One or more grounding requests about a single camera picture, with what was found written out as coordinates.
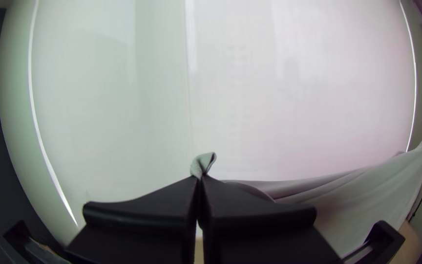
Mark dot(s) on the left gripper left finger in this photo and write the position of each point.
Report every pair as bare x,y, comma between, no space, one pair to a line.
141,231

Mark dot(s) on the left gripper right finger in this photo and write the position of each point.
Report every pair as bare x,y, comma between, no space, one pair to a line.
255,234

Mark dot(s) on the grey t-shirt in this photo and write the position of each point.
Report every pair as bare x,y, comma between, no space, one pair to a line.
361,198

